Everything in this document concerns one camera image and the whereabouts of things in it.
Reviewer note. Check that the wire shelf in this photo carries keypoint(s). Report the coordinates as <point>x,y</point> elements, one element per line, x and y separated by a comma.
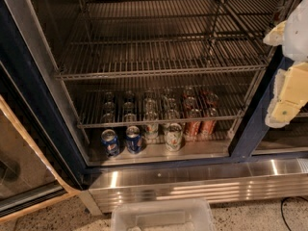
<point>128,38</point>
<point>109,103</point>

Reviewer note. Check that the blue pepsi can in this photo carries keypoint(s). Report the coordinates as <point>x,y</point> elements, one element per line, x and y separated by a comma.
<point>110,142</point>
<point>133,139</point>

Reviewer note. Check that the blue pepsi can left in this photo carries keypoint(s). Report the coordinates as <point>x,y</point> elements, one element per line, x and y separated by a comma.
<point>110,142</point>

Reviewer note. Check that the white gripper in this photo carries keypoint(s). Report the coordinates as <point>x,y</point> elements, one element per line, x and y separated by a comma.
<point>297,36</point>

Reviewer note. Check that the red cola can left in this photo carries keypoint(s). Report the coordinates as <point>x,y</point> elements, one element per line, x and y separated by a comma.
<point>193,125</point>

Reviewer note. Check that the clear plastic bin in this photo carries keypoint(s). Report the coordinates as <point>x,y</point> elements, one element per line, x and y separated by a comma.
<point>168,215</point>

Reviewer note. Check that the middle wire shelf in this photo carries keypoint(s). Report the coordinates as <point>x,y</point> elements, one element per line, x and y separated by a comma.
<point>109,103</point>

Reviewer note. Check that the blue fridge centre post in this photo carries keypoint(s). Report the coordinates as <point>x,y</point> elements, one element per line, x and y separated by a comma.
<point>252,129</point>

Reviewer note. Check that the glass fridge door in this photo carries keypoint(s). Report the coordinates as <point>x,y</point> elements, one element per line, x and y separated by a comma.
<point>30,178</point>

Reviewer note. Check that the upper wire shelf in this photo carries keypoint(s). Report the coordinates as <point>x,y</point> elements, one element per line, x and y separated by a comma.
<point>128,38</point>

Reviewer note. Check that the red cola can right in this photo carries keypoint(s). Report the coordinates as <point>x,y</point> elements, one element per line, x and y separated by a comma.
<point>207,127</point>

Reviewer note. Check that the steel fridge base grille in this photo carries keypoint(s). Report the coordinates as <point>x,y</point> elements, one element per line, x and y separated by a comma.
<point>216,183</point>

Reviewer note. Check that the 7up can behind picked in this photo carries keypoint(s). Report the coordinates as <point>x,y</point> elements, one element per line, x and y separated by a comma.
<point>170,116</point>

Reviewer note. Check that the blue pepsi can right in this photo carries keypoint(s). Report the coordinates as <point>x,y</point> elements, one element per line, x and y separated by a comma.
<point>133,139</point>

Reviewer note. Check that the red cola can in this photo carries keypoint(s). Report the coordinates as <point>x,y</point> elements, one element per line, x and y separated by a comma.
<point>207,127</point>
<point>193,125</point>

